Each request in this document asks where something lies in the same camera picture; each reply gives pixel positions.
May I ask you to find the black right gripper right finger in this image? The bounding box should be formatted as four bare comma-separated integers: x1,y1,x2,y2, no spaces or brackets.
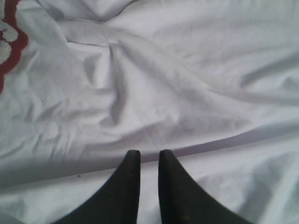
158,150,249,224

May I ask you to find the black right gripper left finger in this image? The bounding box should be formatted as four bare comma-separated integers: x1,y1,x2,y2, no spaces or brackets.
55,150,141,224

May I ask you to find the white t-shirt with red lettering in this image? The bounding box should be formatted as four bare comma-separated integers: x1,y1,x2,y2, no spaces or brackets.
0,0,299,224

